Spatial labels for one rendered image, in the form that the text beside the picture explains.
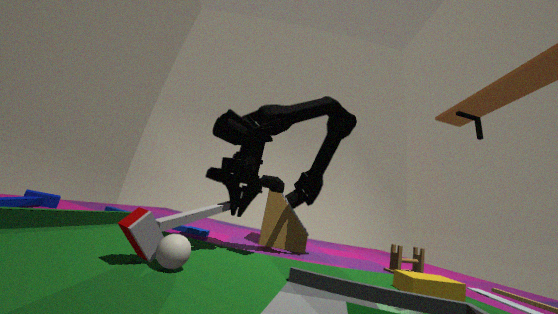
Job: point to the white ball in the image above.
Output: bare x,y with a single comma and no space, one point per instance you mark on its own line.
173,251

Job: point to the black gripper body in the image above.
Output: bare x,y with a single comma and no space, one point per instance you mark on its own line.
275,184

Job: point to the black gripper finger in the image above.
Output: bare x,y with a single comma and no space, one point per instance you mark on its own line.
248,194
234,193

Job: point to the grey golf putter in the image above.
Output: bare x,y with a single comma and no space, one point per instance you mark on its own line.
144,232

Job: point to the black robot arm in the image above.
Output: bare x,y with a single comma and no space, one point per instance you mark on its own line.
275,119

